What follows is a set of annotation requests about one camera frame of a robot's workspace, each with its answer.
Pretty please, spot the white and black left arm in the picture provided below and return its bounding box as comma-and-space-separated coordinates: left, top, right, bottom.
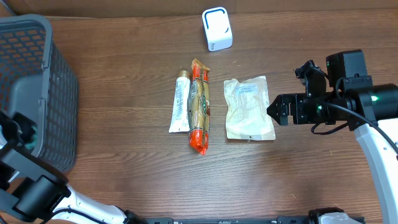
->
1, 113, 143, 223

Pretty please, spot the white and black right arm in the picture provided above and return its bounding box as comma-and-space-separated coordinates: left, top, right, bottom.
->
267, 49, 397, 223

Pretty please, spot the orange spaghetti packet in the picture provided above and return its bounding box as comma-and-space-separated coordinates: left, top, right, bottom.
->
188, 58, 210, 156

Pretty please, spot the teal snack packet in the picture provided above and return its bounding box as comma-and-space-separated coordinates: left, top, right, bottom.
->
24, 126, 37, 151

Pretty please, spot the white barcode scanner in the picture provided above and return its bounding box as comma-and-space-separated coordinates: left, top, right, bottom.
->
201, 7, 233, 52

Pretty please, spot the beige pouch bag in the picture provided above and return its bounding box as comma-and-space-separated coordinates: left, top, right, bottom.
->
224, 75, 275, 141

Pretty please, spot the black mounting rail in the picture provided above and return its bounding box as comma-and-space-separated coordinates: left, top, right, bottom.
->
133, 207, 366, 224

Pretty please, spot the white tube with gold cap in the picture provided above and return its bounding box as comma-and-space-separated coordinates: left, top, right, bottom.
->
169, 70, 190, 133

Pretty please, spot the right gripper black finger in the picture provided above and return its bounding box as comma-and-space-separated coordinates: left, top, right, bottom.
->
267, 94, 290, 111
267, 108, 289, 126

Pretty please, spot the dark grey plastic basket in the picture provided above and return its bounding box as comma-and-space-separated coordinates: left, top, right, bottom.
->
1, 14, 79, 172

